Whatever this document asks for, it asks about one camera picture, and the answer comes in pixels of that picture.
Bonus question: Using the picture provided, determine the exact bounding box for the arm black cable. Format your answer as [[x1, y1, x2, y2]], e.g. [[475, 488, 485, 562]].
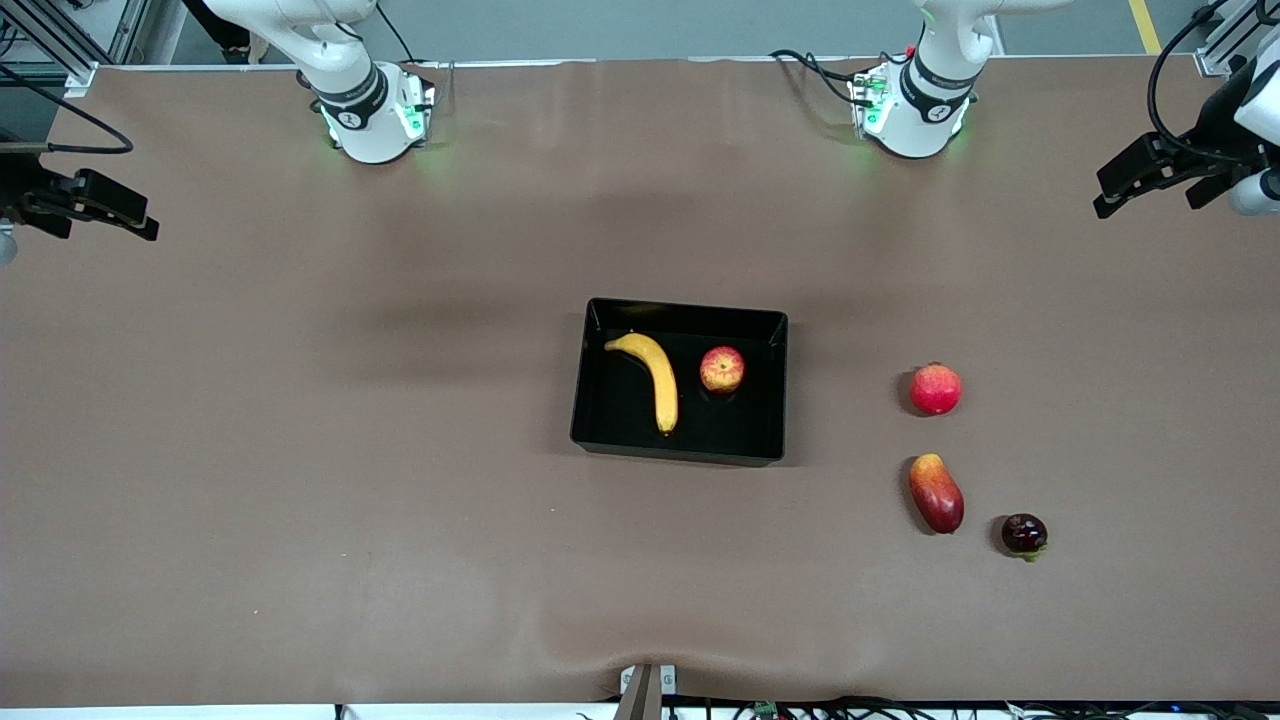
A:
[[1148, 0, 1241, 161], [0, 62, 134, 156]]

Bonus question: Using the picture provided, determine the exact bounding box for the red yellow mango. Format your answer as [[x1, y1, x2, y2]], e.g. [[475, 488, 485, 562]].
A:
[[908, 453, 966, 535]]

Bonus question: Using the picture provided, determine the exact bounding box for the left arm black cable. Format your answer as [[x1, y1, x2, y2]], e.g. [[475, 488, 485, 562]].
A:
[[1148, 0, 1241, 161]]

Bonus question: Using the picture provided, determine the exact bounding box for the aluminium frame rack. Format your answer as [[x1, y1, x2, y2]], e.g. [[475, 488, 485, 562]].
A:
[[0, 0, 151, 91], [1195, 0, 1280, 79]]

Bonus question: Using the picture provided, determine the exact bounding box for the black base cable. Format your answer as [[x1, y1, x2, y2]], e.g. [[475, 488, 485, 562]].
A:
[[768, 48, 886, 106], [375, 0, 416, 66]]

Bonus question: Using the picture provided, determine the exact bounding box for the yellow banana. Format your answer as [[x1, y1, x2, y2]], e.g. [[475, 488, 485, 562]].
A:
[[603, 332, 680, 437]]

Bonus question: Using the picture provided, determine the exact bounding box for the red pomegranate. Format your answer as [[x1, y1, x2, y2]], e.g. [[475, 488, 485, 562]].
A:
[[909, 362, 963, 417]]

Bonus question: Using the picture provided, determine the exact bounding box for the dark purple mangosteen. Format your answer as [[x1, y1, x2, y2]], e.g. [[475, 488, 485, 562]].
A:
[[1001, 513, 1049, 562]]

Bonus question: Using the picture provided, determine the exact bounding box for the black plastic box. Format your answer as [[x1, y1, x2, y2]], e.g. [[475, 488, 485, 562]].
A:
[[570, 297, 790, 468]]

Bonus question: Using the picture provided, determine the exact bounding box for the camera mount post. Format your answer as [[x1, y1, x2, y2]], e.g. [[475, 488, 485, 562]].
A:
[[618, 663, 678, 720]]

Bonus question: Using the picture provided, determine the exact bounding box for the red yellow apple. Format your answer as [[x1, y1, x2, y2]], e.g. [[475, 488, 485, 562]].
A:
[[699, 346, 746, 395]]

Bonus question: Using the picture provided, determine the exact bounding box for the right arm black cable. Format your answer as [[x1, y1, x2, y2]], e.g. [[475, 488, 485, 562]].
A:
[[0, 62, 134, 156]]

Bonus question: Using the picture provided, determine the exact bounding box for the brown table mat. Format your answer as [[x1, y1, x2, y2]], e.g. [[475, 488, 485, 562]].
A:
[[0, 55, 1280, 707]]

